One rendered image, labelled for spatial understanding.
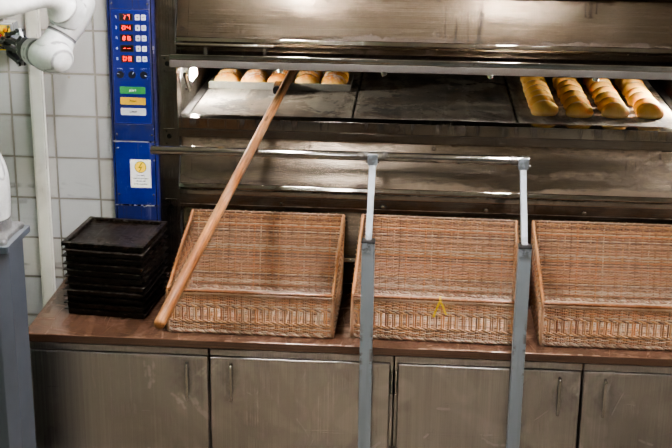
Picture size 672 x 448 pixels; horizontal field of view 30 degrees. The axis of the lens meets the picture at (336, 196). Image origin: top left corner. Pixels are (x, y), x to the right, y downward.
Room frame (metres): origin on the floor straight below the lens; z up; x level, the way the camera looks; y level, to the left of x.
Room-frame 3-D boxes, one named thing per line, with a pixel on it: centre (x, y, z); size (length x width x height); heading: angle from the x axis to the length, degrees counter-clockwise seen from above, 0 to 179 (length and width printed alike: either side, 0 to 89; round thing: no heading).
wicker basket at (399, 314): (3.96, -0.35, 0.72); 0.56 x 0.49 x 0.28; 85
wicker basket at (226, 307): (4.00, 0.26, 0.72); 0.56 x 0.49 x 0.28; 86
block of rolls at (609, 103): (4.63, -0.95, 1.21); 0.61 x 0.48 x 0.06; 176
